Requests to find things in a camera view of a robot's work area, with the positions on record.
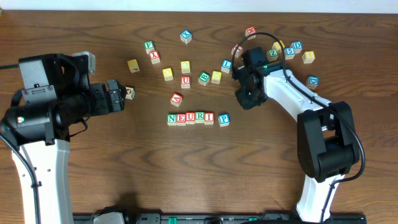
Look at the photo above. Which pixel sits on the picture face wooden block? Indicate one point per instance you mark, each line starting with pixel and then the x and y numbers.
pixel 130 93

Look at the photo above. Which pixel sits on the blue X block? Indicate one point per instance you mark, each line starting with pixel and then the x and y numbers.
pixel 186 36

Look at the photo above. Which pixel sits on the red u block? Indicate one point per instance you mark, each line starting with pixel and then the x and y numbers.
pixel 185 82
pixel 190 118

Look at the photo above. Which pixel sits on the red Y block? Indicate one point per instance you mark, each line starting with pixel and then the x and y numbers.
pixel 154 57

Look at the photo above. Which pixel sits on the red E block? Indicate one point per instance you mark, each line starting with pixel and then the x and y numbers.
pixel 181 119

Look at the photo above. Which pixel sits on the yellow block upper middle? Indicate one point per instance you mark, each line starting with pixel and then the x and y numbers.
pixel 185 66

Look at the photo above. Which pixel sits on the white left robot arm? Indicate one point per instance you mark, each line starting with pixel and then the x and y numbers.
pixel 43 174

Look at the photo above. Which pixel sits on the red M block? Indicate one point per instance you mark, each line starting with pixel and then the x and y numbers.
pixel 250 33

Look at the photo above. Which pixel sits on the green F block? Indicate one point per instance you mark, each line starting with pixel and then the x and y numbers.
pixel 149 46

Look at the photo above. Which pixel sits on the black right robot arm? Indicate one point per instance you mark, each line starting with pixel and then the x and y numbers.
pixel 327 144

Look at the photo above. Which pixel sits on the green Z block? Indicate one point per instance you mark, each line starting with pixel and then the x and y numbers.
pixel 272 55

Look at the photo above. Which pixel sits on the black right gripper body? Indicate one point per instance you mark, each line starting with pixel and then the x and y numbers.
pixel 240 73

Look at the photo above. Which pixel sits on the yellow block left middle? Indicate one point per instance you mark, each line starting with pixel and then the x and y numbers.
pixel 168 74

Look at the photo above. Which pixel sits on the blue L block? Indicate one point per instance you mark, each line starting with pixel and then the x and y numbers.
pixel 226 66

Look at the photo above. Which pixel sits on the yellow block centre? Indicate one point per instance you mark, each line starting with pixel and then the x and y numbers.
pixel 216 77

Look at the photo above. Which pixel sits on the blue D block right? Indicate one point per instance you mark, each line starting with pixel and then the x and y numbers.
pixel 312 82

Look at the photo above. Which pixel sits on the green R block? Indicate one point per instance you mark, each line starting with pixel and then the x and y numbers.
pixel 199 117

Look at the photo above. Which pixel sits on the green B block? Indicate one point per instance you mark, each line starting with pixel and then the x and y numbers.
pixel 204 78

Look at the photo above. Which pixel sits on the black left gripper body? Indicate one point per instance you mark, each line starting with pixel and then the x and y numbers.
pixel 115 96

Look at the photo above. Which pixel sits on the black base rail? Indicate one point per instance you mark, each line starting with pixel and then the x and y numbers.
pixel 117 215

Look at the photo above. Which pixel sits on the red i block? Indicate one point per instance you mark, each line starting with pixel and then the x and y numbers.
pixel 209 118
pixel 237 50

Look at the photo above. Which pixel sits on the red A block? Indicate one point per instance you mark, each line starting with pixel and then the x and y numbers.
pixel 176 99

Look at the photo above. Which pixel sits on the green N block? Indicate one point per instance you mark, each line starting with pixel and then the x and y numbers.
pixel 171 119

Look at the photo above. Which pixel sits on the yellow 8 block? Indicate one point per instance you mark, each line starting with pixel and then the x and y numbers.
pixel 308 57

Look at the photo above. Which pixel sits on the blue d block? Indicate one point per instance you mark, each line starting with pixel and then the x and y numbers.
pixel 297 46
pixel 312 82

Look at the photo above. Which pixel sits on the blue 5 block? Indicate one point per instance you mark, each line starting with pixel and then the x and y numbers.
pixel 289 53

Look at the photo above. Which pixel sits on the blue D block upper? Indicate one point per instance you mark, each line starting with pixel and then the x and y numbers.
pixel 297 46

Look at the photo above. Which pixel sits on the yellow block upper right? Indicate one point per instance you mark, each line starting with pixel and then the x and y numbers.
pixel 278 46

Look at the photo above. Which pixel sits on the yellow block far left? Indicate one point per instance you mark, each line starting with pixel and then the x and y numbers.
pixel 133 65

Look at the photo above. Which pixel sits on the blue P block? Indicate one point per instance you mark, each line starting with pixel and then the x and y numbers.
pixel 224 120

